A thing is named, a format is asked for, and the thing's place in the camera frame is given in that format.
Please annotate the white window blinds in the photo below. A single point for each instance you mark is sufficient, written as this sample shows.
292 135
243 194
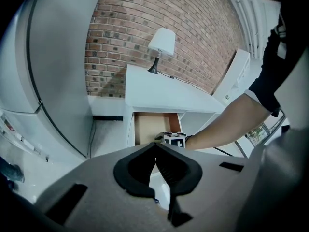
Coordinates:
246 16

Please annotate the white shelf unit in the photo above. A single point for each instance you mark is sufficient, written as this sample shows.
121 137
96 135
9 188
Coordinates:
237 71

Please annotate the person's right forearm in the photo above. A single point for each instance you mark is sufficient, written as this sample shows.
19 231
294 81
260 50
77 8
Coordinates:
229 122

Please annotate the white shade table lamp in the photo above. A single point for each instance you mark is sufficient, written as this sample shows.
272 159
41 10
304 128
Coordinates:
162 41

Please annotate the drawer with brown inside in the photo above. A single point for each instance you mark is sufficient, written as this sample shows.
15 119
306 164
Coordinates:
152 127

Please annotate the white bedside cabinet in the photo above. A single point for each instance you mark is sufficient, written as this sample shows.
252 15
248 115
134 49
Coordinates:
157 91

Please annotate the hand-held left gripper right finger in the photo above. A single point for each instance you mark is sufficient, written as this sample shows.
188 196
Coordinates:
190 175

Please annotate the wall socket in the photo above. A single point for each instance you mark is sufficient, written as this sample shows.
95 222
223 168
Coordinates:
227 97

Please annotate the dark shoe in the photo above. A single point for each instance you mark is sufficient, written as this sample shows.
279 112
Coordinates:
14 173

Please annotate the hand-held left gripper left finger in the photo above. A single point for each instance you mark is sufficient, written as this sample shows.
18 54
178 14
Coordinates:
122 173

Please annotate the large grey refrigerator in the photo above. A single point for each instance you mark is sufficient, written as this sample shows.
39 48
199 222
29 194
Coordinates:
58 64

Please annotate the person's black shirt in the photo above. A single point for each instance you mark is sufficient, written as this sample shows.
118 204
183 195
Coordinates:
268 76

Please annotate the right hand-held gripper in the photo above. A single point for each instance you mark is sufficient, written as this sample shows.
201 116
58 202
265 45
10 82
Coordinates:
175 140

